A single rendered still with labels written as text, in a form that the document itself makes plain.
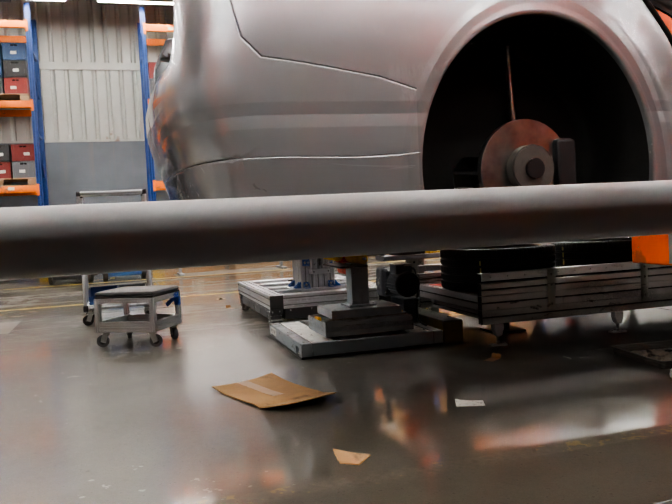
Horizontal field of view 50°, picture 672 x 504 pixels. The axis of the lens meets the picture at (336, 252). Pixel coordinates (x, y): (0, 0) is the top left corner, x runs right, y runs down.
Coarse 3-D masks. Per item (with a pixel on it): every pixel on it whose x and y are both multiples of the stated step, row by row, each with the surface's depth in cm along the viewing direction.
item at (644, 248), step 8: (632, 240) 246; (640, 240) 243; (648, 240) 239; (656, 240) 235; (664, 240) 232; (632, 248) 247; (640, 248) 243; (648, 248) 239; (656, 248) 236; (664, 248) 232; (632, 256) 247; (640, 256) 243; (648, 256) 239; (656, 256) 236; (664, 256) 232; (656, 264) 237; (664, 264) 233
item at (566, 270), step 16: (496, 272) 379; (512, 272) 380; (528, 272) 383; (544, 272) 386; (560, 272) 389; (576, 272) 392; (592, 272) 395; (624, 272) 400; (640, 272) 403; (656, 272) 406; (480, 288) 375; (496, 288) 379; (512, 288) 381; (528, 288) 383; (544, 288) 386; (560, 288) 389
